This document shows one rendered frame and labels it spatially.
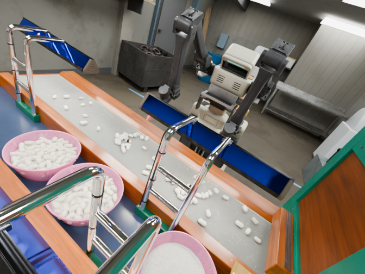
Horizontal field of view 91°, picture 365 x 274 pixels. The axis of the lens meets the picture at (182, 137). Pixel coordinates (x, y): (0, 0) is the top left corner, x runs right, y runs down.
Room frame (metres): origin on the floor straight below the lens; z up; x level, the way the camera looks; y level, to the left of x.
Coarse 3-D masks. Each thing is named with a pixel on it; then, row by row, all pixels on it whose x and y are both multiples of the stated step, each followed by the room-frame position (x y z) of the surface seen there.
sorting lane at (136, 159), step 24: (48, 96) 0.92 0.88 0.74; (72, 96) 1.03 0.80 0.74; (72, 120) 0.79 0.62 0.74; (96, 120) 0.88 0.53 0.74; (120, 120) 0.98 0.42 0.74; (144, 144) 0.84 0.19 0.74; (144, 168) 0.66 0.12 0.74; (168, 168) 0.73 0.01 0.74; (168, 192) 0.57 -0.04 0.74; (192, 216) 0.50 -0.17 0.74; (216, 216) 0.55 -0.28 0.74; (240, 216) 0.60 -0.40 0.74; (240, 240) 0.48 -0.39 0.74; (264, 240) 0.53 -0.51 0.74; (264, 264) 0.42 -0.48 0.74
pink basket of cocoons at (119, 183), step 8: (72, 168) 0.48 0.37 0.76; (80, 168) 0.51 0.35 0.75; (104, 168) 0.55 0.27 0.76; (56, 176) 0.42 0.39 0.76; (64, 176) 0.45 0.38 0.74; (112, 176) 0.53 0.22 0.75; (120, 184) 0.50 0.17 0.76; (120, 192) 0.47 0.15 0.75; (120, 200) 0.43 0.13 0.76; (48, 208) 0.30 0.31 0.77; (112, 208) 0.38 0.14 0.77; (56, 216) 0.29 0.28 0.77; (72, 224) 0.31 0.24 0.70; (80, 224) 0.32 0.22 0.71
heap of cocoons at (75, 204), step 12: (108, 180) 0.51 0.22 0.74; (72, 192) 0.41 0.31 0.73; (84, 192) 0.41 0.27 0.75; (108, 192) 0.46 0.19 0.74; (60, 204) 0.35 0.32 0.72; (72, 204) 0.36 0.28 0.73; (84, 204) 0.37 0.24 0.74; (108, 204) 0.41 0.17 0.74; (72, 216) 0.32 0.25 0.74; (84, 216) 0.34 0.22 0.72
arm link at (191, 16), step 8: (192, 8) 1.03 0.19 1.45; (184, 16) 0.98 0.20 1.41; (192, 16) 0.98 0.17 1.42; (200, 16) 1.00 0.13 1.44; (176, 24) 0.96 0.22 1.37; (184, 24) 0.94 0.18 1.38; (200, 24) 1.06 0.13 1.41; (184, 32) 0.96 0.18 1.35; (200, 32) 1.09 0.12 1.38; (200, 40) 1.13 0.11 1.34; (200, 48) 1.17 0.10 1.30; (200, 56) 1.23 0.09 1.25; (208, 56) 1.25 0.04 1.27; (208, 64) 1.31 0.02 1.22
